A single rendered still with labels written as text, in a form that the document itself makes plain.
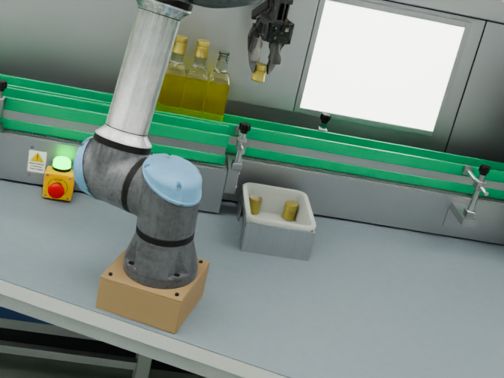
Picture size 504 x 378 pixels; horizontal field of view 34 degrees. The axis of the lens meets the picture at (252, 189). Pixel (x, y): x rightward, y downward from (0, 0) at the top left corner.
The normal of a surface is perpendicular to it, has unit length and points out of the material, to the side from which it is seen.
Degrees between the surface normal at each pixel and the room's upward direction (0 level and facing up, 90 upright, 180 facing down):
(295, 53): 90
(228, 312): 0
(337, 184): 90
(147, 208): 95
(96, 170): 76
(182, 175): 8
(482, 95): 90
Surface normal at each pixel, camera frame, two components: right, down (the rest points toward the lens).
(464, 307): 0.20, -0.90
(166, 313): -0.26, 0.33
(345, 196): 0.06, 0.40
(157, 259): 0.01, 0.14
